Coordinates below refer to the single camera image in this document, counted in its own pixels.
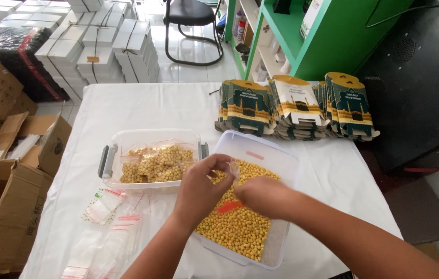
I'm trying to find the person's left hand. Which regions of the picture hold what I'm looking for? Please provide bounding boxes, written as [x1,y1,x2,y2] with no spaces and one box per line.
[172,154,239,230]

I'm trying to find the person's right hand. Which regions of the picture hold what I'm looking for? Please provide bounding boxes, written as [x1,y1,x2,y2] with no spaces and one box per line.
[233,176,306,222]

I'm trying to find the red plastic scoop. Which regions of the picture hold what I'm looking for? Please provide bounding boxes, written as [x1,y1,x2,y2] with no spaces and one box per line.
[216,200,244,215]

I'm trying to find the small clear zip bag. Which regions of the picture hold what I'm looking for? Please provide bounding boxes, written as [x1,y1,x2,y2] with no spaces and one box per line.
[227,160,242,183]

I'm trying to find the heap of yellow chickpeas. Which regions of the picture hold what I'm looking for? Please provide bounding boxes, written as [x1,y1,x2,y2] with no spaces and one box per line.
[195,158,281,262]

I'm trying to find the clear plastic tub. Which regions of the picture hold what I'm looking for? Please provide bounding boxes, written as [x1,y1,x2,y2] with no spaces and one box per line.
[192,130,301,270]

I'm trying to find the pile of filled chickpea packets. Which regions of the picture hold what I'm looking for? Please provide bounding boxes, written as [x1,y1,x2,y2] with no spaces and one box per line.
[120,143,197,184]

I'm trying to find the stacks of green printed cartons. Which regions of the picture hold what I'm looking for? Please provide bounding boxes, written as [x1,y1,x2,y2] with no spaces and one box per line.
[214,72,381,142]

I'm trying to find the white tablecloth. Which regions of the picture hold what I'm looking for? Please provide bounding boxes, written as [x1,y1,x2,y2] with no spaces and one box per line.
[19,81,403,279]

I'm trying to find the pile of empty zip bags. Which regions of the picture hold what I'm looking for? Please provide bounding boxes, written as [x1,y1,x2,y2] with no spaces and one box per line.
[60,192,158,279]

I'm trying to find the pack of zip bags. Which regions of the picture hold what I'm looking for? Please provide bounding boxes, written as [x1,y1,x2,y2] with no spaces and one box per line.
[81,188,128,226]

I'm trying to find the green shelf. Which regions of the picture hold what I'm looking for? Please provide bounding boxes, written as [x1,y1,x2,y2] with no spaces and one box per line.
[224,0,415,83]

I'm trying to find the black chair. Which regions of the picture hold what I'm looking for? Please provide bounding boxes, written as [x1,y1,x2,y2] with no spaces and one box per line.
[163,0,224,67]

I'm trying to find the black speaker cabinet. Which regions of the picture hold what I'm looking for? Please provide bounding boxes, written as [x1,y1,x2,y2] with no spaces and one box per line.
[353,0,439,174]

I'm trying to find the stacks of white boxes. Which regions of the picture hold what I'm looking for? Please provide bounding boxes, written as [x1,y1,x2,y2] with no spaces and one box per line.
[0,0,161,104]

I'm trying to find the open cardboard box with papers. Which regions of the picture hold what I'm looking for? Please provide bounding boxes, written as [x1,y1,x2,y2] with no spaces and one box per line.
[0,112,73,177]

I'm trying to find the small brown cardboard box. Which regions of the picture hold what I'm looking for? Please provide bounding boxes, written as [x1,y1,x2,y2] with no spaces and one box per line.
[7,92,39,117]

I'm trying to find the large open cardboard box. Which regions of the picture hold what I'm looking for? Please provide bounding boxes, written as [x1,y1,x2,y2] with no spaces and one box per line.
[0,159,54,275]

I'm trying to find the black wrapped bundle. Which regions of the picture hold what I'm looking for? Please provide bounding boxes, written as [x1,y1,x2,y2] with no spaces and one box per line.
[0,26,71,103]

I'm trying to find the clear tub with grey handles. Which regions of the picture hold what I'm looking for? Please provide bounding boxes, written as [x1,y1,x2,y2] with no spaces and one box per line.
[97,128,209,190]

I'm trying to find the black cable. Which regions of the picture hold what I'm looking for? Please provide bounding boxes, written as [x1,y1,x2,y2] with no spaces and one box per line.
[365,0,439,29]

